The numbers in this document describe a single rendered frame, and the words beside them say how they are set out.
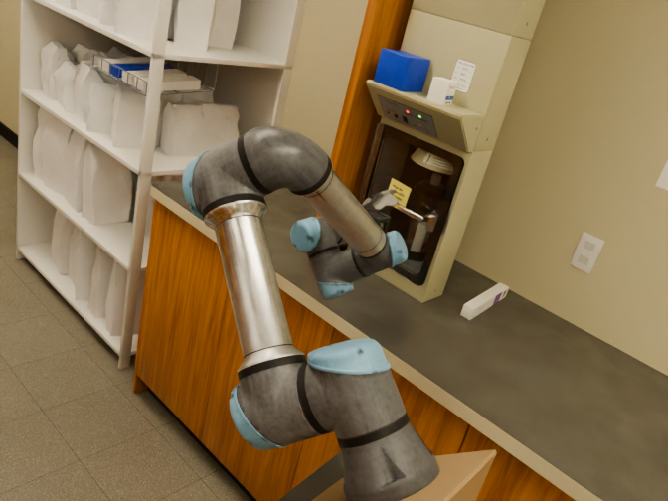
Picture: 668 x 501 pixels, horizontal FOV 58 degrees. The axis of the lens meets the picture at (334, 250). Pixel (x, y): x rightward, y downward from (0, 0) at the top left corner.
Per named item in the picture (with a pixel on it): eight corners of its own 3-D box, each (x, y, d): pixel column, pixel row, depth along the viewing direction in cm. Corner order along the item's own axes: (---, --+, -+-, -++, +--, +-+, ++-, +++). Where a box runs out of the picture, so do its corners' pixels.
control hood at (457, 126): (382, 114, 179) (391, 81, 175) (473, 152, 161) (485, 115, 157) (356, 114, 171) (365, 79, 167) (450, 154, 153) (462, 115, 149)
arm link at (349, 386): (397, 425, 87) (363, 336, 88) (315, 448, 91) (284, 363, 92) (415, 402, 98) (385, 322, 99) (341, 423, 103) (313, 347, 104)
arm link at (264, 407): (316, 437, 90) (237, 120, 105) (233, 461, 95) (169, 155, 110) (348, 429, 101) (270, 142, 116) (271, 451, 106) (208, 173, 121)
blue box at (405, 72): (395, 83, 173) (403, 50, 170) (421, 92, 168) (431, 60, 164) (373, 81, 166) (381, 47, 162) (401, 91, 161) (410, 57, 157)
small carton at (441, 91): (434, 98, 162) (441, 77, 160) (450, 104, 160) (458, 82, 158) (425, 99, 158) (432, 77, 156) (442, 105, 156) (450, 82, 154)
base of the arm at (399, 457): (401, 508, 83) (376, 438, 84) (328, 509, 93) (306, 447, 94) (457, 459, 94) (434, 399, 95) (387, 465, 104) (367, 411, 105)
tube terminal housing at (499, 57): (390, 244, 216) (457, 19, 185) (465, 286, 198) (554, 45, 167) (344, 254, 198) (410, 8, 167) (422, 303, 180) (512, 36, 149)
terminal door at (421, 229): (349, 243, 195) (382, 122, 179) (422, 288, 178) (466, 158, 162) (347, 243, 195) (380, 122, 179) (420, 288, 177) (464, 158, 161)
